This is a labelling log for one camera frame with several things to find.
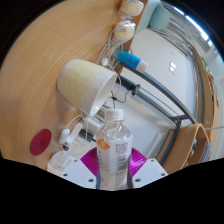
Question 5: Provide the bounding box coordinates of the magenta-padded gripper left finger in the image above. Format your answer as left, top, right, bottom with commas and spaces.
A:
59, 147, 101, 190

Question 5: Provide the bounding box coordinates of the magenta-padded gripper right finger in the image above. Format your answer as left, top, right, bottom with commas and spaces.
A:
129, 147, 169, 190

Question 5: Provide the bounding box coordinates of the clear plastic water bottle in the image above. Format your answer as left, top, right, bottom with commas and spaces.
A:
95, 108, 134, 192

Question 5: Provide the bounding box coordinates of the black plug adapter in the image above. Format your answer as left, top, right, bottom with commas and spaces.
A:
78, 129, 96, 143

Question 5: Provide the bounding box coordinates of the small white oval case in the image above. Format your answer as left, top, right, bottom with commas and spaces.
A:
58, 128, 72, 145

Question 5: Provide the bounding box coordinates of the wooden shelf unit with items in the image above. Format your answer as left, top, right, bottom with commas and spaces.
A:
156, 123, 213, 174

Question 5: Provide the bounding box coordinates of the flat round red coaster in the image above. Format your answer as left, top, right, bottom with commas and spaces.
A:
29, 128, 53, 157

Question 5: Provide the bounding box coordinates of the cream white cup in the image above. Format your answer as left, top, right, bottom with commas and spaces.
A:
56, 59, 118, 118

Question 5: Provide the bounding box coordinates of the blue tube with white cap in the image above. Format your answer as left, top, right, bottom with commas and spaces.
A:
113, 49, 149, 74

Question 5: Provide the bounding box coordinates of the teal cushion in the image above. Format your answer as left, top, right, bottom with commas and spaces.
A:
148, 4, 171, 32

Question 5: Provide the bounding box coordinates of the grey metal desk frame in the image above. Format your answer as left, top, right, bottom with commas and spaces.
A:
114, 59, 206, 164

